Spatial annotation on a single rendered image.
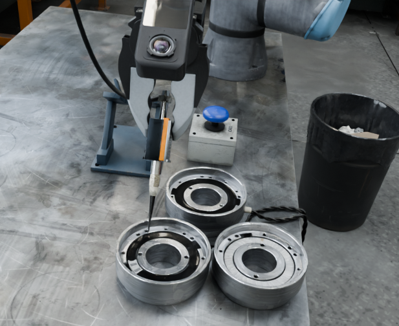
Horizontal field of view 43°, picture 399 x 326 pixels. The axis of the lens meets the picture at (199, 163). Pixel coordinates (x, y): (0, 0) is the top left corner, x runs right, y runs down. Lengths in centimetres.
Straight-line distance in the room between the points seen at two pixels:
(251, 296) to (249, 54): 60
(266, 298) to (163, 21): 30
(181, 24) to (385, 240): 165
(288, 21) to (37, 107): 47
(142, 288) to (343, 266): 138
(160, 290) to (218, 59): 61
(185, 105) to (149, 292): 20
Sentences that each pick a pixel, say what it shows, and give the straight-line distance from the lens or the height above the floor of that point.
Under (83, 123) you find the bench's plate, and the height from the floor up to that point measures 80.
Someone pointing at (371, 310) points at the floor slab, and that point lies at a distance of 177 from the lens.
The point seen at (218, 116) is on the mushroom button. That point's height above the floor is 87.
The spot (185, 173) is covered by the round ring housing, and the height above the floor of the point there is 83.
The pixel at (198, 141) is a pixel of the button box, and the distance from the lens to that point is 76.
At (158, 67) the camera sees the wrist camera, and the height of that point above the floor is 105.
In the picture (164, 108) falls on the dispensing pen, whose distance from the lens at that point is 59.
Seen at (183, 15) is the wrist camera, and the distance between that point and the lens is 49.
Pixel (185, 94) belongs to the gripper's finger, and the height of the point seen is 98.
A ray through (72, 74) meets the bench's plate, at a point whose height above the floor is 80.
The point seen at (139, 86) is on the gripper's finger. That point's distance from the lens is 57.
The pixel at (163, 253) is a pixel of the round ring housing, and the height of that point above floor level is 81.
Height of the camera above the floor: 124
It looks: 34 degrees down
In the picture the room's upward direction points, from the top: 6 degrees clockwise
